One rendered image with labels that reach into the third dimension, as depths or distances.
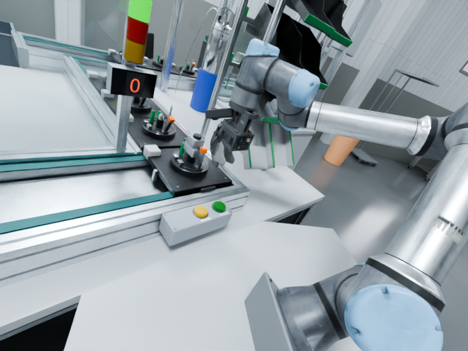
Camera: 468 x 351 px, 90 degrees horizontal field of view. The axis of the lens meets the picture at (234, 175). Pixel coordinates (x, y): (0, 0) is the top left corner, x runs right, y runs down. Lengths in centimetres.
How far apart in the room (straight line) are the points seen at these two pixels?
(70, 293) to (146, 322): 17
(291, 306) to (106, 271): 43
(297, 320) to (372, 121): 48
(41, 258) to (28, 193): 21
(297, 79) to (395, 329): 47
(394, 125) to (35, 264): 85
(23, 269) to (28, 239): 7
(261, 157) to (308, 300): 60
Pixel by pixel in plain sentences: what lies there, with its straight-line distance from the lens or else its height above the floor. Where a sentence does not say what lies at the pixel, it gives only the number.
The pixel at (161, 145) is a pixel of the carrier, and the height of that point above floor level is 97.
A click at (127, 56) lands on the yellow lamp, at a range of 74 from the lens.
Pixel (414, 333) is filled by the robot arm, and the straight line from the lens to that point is 47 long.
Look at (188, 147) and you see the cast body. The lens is 82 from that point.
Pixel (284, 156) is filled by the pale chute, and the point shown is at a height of 102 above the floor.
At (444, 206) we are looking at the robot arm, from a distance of 51.
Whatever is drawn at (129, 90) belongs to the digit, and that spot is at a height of 119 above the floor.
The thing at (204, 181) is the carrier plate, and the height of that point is 97.
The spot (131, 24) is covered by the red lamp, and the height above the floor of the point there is 135.
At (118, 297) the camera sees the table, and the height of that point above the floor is 86.
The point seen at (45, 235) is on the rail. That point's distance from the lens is 62.
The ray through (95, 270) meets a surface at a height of 86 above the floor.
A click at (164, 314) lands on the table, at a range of 63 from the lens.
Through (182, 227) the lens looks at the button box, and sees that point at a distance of 65.
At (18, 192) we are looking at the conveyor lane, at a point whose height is 92.
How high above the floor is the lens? 143
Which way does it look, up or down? 30 degrees down
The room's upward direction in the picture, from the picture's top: 23 degrees clockwise
